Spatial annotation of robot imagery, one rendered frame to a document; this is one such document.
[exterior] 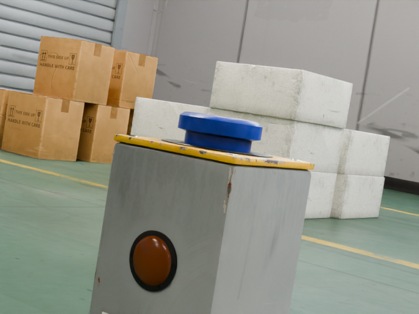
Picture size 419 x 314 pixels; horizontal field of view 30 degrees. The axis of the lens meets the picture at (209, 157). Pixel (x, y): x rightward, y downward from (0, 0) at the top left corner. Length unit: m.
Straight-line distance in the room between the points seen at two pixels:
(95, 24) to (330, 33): 1.95
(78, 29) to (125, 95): 2.43
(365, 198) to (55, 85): 1.65
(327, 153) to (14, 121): 1.65
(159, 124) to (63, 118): 0.80
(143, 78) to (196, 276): 3.94
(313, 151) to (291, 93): 0.27
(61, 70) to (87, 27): 2.68
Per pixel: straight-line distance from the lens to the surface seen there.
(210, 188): 0.33
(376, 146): 3.39
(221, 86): 2.99
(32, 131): 3.86
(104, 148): 4.09
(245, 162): 0.33
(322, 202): 3.07
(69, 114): 3.90
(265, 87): 2.88
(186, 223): 0.34
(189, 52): 6.99
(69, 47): 3.96
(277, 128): 2.84
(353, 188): 3.23
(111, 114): 4.10
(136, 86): 4.24
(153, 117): 3.22
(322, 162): 3.03
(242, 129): 0.36
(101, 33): 6.74
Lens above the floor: 0.33
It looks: 3 degrees down
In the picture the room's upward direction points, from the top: 9 degrees clockwise
